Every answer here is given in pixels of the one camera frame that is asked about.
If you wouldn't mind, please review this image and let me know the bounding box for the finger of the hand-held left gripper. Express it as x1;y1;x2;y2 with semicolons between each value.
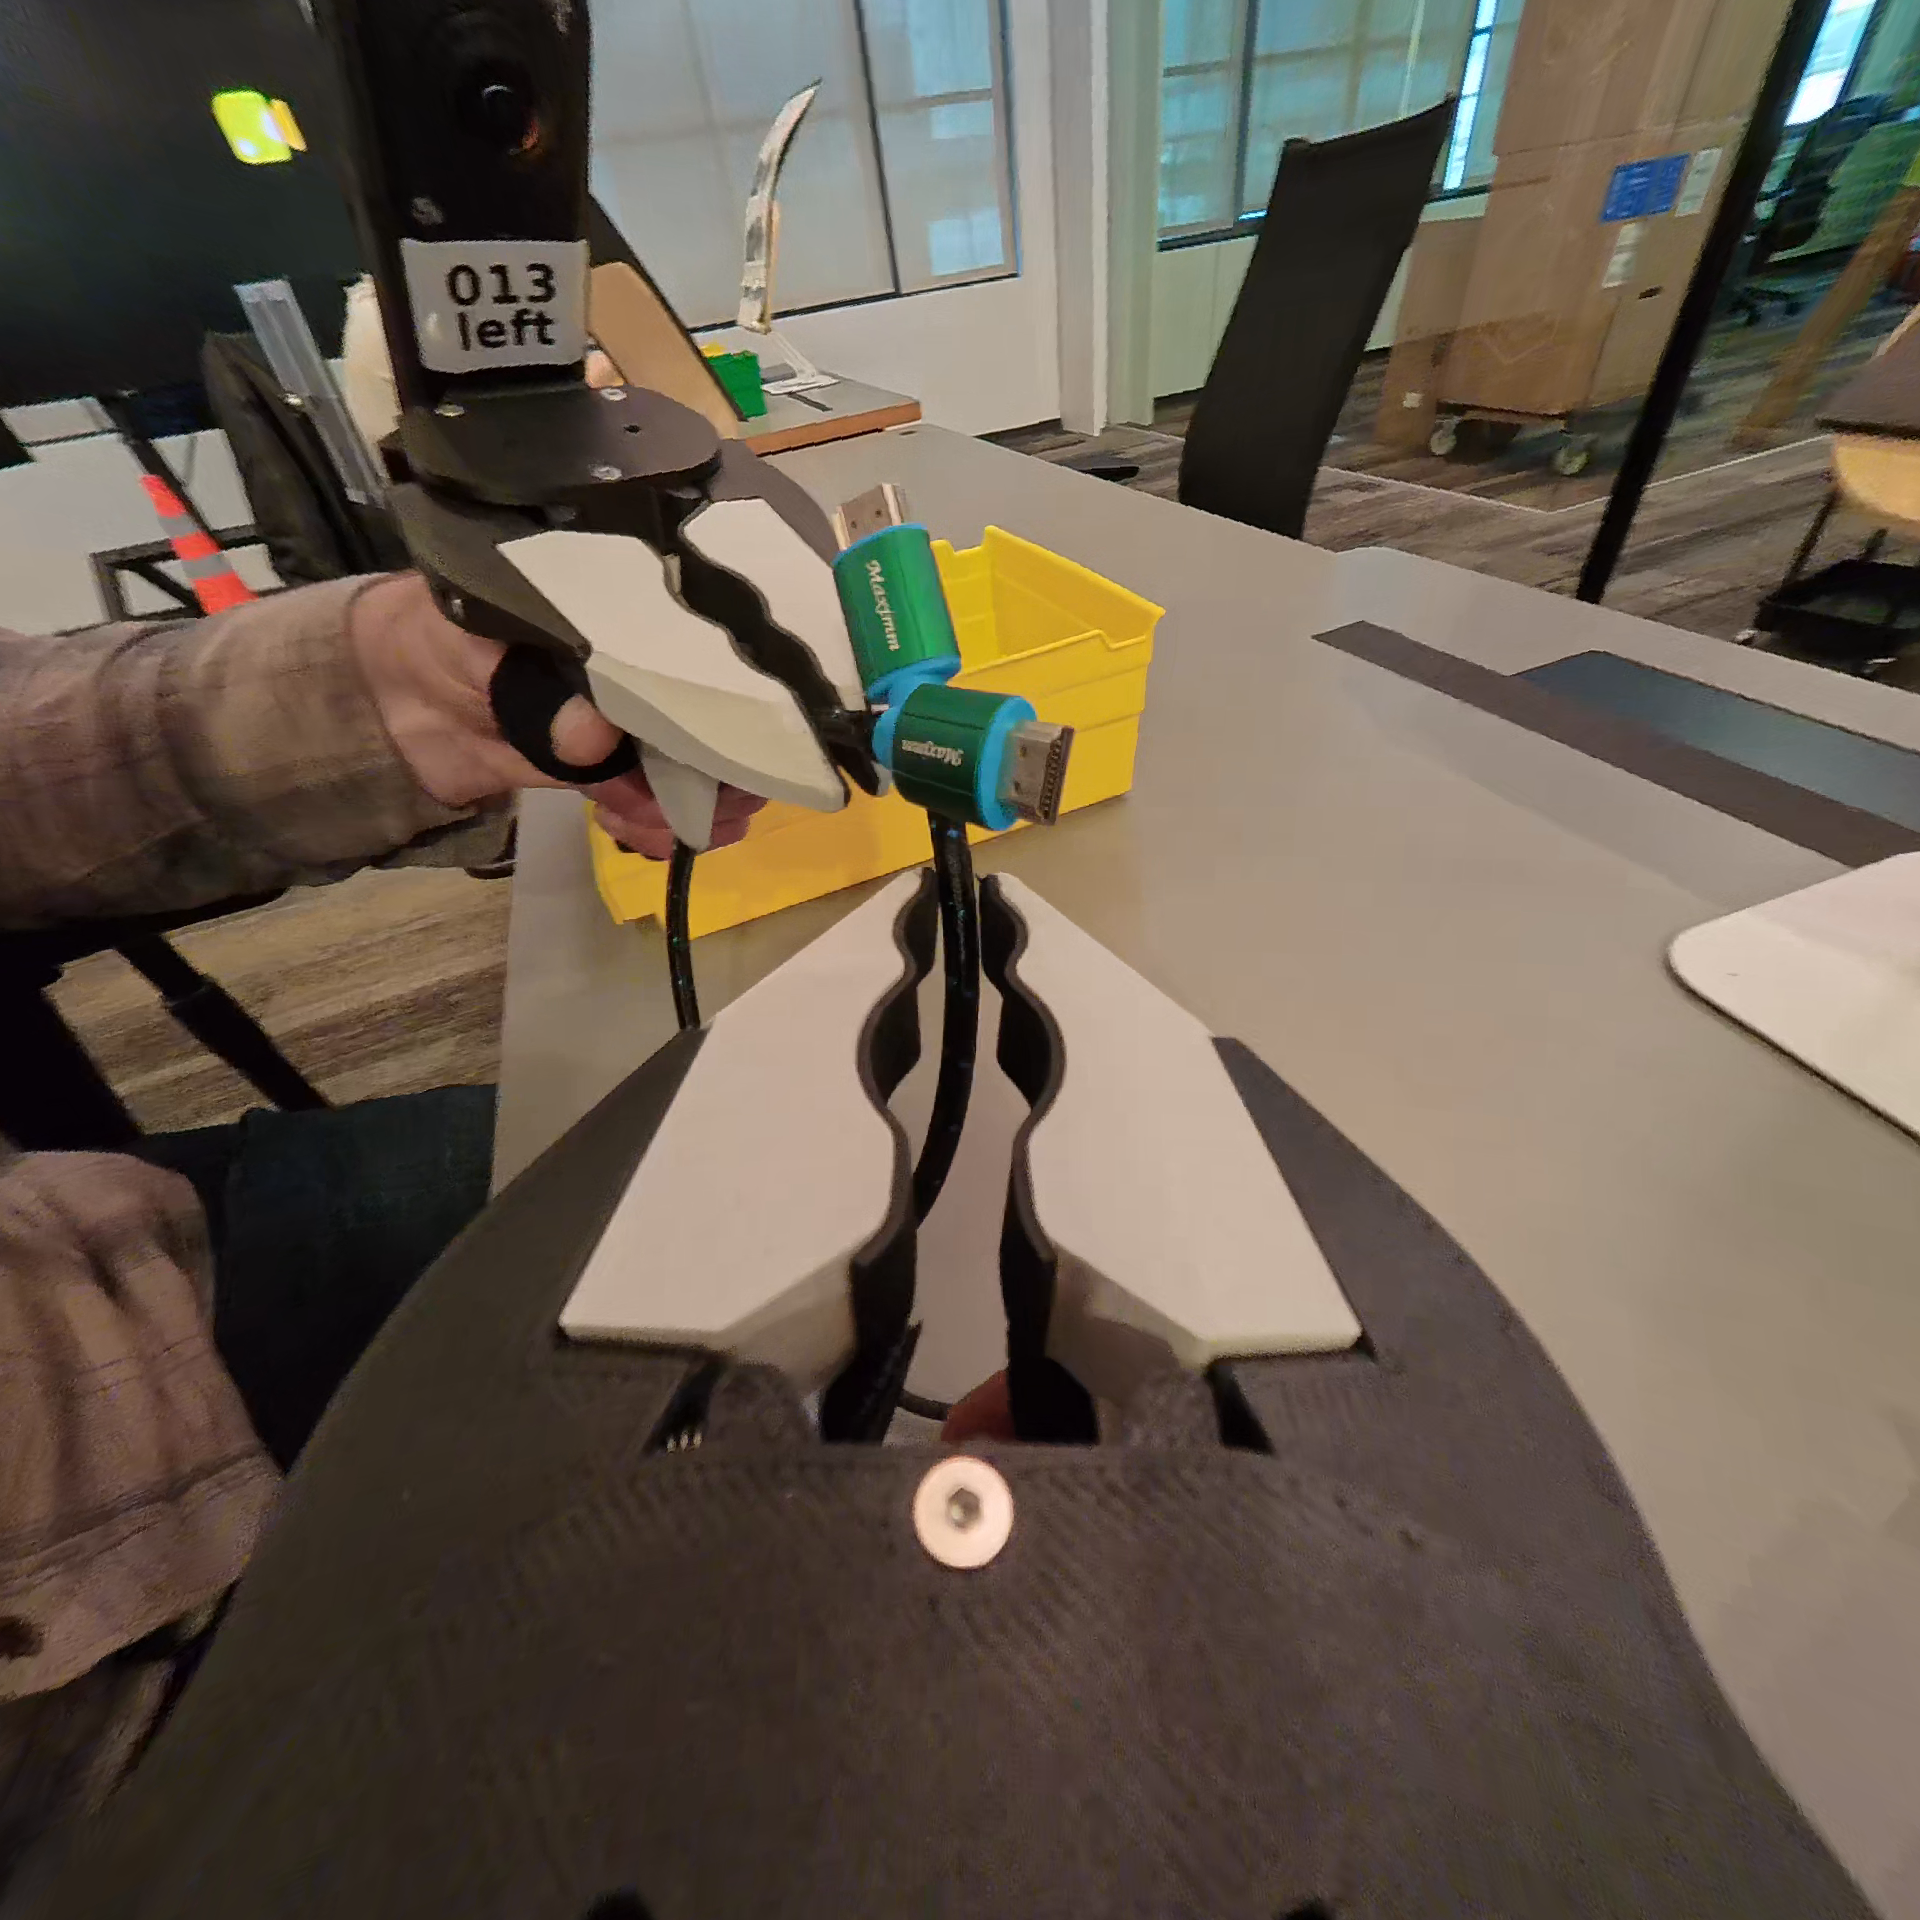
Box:
684;497;890;789
495;534;859;853

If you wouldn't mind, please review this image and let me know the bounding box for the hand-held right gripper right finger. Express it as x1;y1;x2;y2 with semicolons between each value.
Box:
999;876;1367;1371

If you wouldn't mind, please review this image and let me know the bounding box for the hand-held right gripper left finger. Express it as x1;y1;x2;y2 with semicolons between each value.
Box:
561;876;926;1371

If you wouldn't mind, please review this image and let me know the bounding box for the braided hdmi cable green plug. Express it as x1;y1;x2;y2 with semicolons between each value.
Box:
660;481;1075;1428

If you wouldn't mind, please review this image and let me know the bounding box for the person's left forearm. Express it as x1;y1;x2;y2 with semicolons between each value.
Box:
0;600;397;932

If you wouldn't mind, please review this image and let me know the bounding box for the person's left hand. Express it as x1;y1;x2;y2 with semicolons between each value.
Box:
354;571;767;860

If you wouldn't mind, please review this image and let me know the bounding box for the black office chair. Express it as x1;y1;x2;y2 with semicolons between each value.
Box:
203;287;409;588
1180;101;1458;543

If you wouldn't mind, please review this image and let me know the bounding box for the yellow plastic bin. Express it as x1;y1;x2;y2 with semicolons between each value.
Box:
585;526;1165;932

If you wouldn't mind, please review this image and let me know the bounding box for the orange traffic cone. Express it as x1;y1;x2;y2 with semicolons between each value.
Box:
106;390;257;619

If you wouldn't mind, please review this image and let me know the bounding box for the black monitor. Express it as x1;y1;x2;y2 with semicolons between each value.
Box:
0;0;378;411

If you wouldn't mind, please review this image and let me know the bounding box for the black pole with round base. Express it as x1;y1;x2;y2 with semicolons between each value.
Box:
1575;0;1831;602

